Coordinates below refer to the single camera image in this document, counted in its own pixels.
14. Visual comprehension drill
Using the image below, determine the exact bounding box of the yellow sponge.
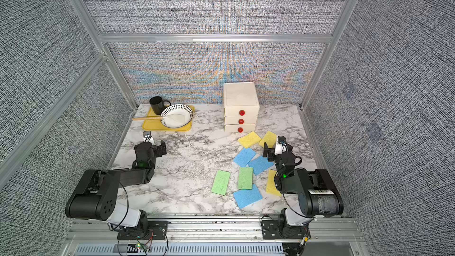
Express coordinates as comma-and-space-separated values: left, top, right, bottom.
238, 132, 261, 149
258, 131, 277, 148
265, 169, 282, 197

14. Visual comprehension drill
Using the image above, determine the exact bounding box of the white three-drawer cabinet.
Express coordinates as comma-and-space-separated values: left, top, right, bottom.
223, 82, 259, 133

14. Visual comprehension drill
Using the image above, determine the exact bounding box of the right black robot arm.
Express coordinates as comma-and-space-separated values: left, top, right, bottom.
263, 140, 344, 226

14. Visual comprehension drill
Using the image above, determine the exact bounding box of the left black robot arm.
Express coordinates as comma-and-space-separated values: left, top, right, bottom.
65, 141, 167, 238

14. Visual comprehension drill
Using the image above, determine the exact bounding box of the blue sponge right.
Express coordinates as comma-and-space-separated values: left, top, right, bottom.
247, 156, 274, 175

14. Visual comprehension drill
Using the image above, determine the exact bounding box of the blue sponge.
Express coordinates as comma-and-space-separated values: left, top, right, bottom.
247, 156, 274, 175
233, 148, 257, 167
233, 184, 263, 209

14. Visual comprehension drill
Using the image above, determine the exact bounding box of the yellow tray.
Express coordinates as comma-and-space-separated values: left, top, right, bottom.
142, 104, 195, 132

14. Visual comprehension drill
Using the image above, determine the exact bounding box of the wooden chopstick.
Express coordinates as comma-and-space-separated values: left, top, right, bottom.
132, 114, 185, 121

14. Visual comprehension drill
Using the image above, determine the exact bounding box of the blue sponge left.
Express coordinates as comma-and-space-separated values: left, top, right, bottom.
233, 148, 257, 167

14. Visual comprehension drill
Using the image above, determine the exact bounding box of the green sponge right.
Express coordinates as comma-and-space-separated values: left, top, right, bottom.
238, 167, 254, 190

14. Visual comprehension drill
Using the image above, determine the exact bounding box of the green sponge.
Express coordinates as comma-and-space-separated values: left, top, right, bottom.
238, 167, 254, 190
211, 170, 231, 196

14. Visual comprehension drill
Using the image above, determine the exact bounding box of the white bowl black pattern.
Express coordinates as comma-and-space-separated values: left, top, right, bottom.
161, 104, 194, 129

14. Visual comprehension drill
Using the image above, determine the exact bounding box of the black mug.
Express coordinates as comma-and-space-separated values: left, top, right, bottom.
149, 96, 172, 116

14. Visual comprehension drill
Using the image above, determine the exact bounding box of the blue sponge front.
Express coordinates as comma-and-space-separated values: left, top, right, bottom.
233, 184, 263, 209

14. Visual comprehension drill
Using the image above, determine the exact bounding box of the green sponge left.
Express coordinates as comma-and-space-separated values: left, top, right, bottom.
211, 170, 231, 196

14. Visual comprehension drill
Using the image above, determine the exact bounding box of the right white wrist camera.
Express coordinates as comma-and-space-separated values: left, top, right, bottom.
274, 136, 287, 155

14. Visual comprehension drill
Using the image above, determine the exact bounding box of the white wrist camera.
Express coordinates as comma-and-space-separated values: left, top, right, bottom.
274, 136, 287, 155
143, 131, 153, 142

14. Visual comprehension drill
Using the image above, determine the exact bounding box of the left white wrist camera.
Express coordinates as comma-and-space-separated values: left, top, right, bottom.
143, 131, 153, 142

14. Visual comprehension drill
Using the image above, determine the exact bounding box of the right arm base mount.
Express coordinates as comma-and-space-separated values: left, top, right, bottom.
260, 215, 311, 240

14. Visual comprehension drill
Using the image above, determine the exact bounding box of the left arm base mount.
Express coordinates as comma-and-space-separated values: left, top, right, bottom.
117, 220, 169, 241

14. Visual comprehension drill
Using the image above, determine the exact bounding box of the aluminium front rail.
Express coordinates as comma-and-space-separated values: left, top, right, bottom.
64, 215, 365, 244

